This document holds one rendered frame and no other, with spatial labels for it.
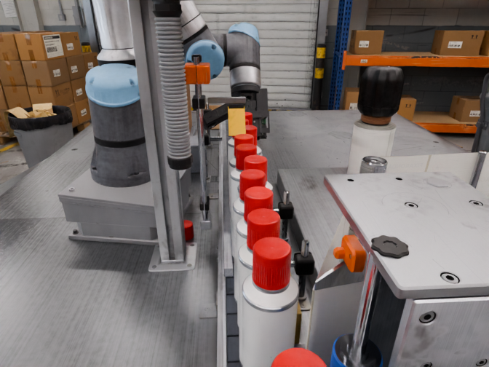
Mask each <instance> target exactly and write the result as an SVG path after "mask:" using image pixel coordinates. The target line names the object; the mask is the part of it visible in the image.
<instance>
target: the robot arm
mask: <svg viewBox="0 0 489 367"><path fill-rule="evenodd" d="M92 3H93V7H94V11H95V18H96V21H97V25H98V32H99V36H100V42H101V46H102V50H101V52H100V54H99V55H98V56H97V59H98V65H99V66H96V67H94V68H92V69H90V70H89V71H88V72H87V75H86V78H85V79H86V85H85V90H86V94H87V97H88V101H89V107H90V116H91V120H92V129H93V135H94V139H95V147H94V151H93V154H92V161H91V165H90V171H91V176H92V179H93V181H95V182H96V183H98V184H100V185H103V186H109V187H116V188H124V187H131V186H139V185H141V184H145V183H148V182H149V181H151V177H150V172H149V166H148V155H147V149H146V138H145V132H144V126H143V115H142V109H141V104H140V93H139V86H138V76H137V70H136V65H135V53H134V47H133V42H132V31H131V25H130V14H129V8H128V2H127V0H92ZM180 4H181V9H182V11H183V12H182V14H181V16H180V18H182V20H181V21H180V22H181V23H182V25H181V26H180V27H182V30H181V31H182V32H183V33H182V34H181V36H183V38H182V39H181V40H183V43H182V44H183V47H182V48H183V49H184V51H183V53H184V55H183V57H184V58H185V59H184V60H183V61H185V63H184V65H185V64H186V63H193V61H191V56H192V55H193V54H200V55H201V56H202V61H201V62H200V63H210V80H211V79H214V78H216V77H217V76H218V75H219V74H220V73H221V71H222V70H223V67H229V73H230V89H231V97H246V103H225V104H223V105H222V106H219V107H218V108H216V109H214V110H212V111H209V112H207V113H205V114H203V122H204V129H205V130H208V129H211V128H213V127H215V126H216V125H218V124H219V123H221V122H223V121H225V120H227V119H228V105H234V104H244V111H245V112H250V113H252V114H253V126H256V127H257V141H259V140H260V139H266V138H267V135H266V134H267V133H270V124H269V111H268V92H267V88H261V66H260V47H261V46H260V42H259V35H258V29H257V28H256V27H255V26H254V25H252V24H250V23H240V24H237V23H236V24H234V25H232V26H231V27H230V29H229V30H228V33H211V31H210V30H209V28H208V27H207V25H206V22H205V21H204V19H203V17H202V16H201V14H200V12H199V10H198V9H197V7H196V5H195V3H194V2H193V1H180ZM267 117H268V128H267V126H266V118H267Z"/></svg>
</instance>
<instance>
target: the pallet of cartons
mask: <svg viewBox="0 0 489 367"><path fill-rule="evenodd" d="M97 56H98V54H97V53H96V52H82V49H81V45H80V41H79V34H78V32H69V31H65V32H52V31H10V32H0V145H4V144H6V143H8V142H10V141H13V140H14V139H16V138H17V136H16V135H15V136H13V137H11V138H9V131H8V128H7V123H6V121H5V118H4V112H5V111H8V110H10V109H13V108H16V107H21V108H29V107H33V104H40V103H52V105H53V106H67V107H69V108H70V109H71V113H72V117H73V121H72V127H73V128H75V127H76V126H77V129H78V132H76V133H74V134H73V137H75V136H76V135H78V134H79V133H80V132H81V131H82V130H84V129H85V128H86V127H88V126H89V125H90V121H89V120H91V116H90V107H89V101H88V97H87V94H86V90H85V85H86V79H85V78H86V75H87V72H88V71H89V70H90V69H92V68H94V67H96V66H99V65H98V59H97Z"/></svg>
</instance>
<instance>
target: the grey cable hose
mask: <svg viewBox="0 0 489 367"><path fill-rule="evenodd" d="M152 1H153V2H154V4H153V8H154V10H153V11H152V12H153V13H154V15H155V16H156V17H155V18H154V20H155V21H156V23H155V25H157V27H156V30H157V32H156V34H158V36H156V38H157V39H158V40H157V43H159V44H158V45H157V47H159V49H158V52H159V53H158V56H160V57H159V60H160V61H159V64H160V66H159V67H160V68H161V70H160V72H161V74H160V76H161V80H162V82H161V84H162V89H163V90H162V92H163V93H162V96H163V98H162V99H163V104H164V105H163V107H164V111H165V113H164V115H165V116H164V118H165V122H166V123H165V126H166V133H167V134H166V135H167V146H168V147H167V149H168V156H167V162H168V165H169V166H170V168H171V169H173V170H186V169H188V168H190V167H191V166H192V162H193V155H192V153H191V146H190V145H191V143H190V132H189V131H190V130H189V122H188V107H187V106H188V104H187V103H188V101H187V100H186V99H187V92H186V91H187V90H186V85H185V84H186V81H185V80H186V78H185V75H186V74H185V73H184V72H185V71H186V70H185V69H184V68H185V65H184V63H185V61H183V60H184V59H185V58H184V57H183V55H184V53H183V51H184V49H183V48H182V47H183V44H182V43H183V40H181V39H182V38H183V36H181V34H182V33H183V32H182V31H181V30H182V27H180V26H181V25H182V23H181V22H180V21H181V20H182V18H180V16H181V14H182V12H183V11H182V9H181V4H180V0H152Z"/></svg>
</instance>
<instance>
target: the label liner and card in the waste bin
mask: <svg viewBox="0 0 489 367"><path fill-rule="evenodd" d="M8 113H12V114H14V115H15V116H16V117H17V118H38V117H49V116H53V115H57V114H53V110H52V103H40V104H33V111H31V112H29V113H28V112H27V111H25V110H24V109H22V108H21V107H16V108H13V109H10V110H8V111H5V112H4V118H5V121H6V123H7V128H8V131H9V138H11V137H13V136H15V135H14V130H13V129H11V128H10V125H9V120H8Z"/></svg>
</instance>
